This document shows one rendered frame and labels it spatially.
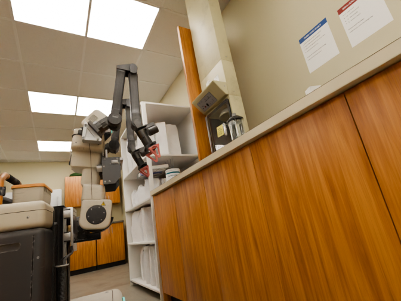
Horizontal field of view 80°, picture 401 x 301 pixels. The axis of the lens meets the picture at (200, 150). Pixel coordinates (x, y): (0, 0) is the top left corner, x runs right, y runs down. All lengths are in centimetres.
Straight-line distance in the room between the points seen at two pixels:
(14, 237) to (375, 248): 135
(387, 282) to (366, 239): 11
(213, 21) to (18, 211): 177
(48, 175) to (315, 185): 647
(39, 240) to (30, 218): 11
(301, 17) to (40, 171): 628
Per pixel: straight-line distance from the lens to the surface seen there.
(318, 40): 188
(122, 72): 166
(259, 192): 109
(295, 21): 207
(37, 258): 134
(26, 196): 155
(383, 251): 85
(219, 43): 199
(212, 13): 219
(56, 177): 690
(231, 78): 184
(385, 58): 82
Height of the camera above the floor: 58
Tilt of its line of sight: 17 degrees up
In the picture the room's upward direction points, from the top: 10 degrees counter-clockwise
